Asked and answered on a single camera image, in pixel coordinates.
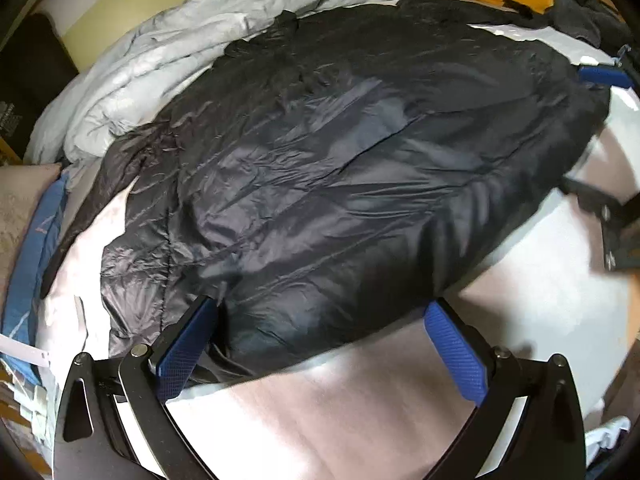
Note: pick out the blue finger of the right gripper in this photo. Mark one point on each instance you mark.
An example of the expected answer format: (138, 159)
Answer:
(608, 75)

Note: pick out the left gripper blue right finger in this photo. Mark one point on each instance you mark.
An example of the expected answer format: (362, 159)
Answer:
(487, 376)

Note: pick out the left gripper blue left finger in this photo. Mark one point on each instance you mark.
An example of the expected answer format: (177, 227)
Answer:
(152, 375)

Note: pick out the black puffer down jacket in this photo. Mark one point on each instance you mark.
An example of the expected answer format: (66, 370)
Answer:
(330, 175)

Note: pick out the dark grey clothes pile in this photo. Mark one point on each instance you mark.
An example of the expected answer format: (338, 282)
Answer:
(591, 21)

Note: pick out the light blue cloth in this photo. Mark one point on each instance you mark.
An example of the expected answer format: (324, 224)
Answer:
(605, 437)

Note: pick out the blue pillow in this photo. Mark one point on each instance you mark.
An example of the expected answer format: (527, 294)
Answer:
(20, 316)

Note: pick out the beige pink pillow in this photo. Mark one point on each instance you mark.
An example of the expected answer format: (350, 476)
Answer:
(21, 187)

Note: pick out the light grey rumpled duvet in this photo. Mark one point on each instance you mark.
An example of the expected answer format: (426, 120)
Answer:
(142, 71)

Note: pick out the black hanging bag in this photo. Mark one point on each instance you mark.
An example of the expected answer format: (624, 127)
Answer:
(35, 68)

